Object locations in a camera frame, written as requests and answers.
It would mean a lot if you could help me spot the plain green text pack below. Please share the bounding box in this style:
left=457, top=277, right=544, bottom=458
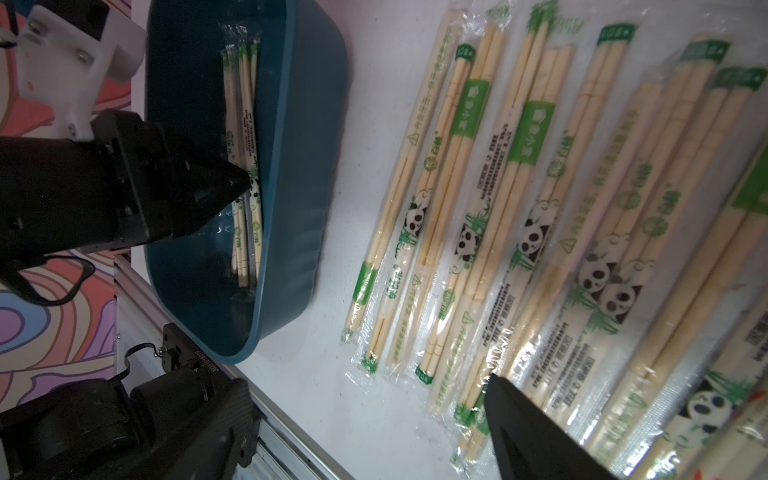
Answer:
left=449, top=20, right=638, bottom=463

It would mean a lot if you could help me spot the green print chopstick pack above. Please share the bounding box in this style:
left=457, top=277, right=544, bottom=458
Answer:
left=221, top=38, right=263, bottom=288

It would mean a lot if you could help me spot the twin panda chopstick pack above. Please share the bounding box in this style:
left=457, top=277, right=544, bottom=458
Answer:
left=498, top=35, right=765, bottom=407

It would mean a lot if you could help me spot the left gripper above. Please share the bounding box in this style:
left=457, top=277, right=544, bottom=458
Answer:
left=1, top=110, right=250, bottom=262

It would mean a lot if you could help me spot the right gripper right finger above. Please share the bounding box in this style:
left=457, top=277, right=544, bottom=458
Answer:
left=484, top=374, right=614, bottom=480

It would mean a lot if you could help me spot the green band pack table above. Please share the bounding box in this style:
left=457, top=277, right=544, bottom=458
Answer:
left=586, top=143, right=767, bottom=467

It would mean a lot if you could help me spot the teal storage box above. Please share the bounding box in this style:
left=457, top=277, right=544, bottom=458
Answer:
left=145, top=1, right=349, bottom=363

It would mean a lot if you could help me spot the green band pack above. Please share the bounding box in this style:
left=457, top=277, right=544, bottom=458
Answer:
left=384, top=18, right=506, bottom=374
left=341, top=8, right=466, bottom=343

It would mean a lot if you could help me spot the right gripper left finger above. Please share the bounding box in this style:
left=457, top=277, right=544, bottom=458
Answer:
left=137, top=377, right=258, bottom=479

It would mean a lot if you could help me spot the slim panda chopstick pack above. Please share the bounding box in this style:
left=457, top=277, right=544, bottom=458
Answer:
left=413, top=0, right=577, bottom=415

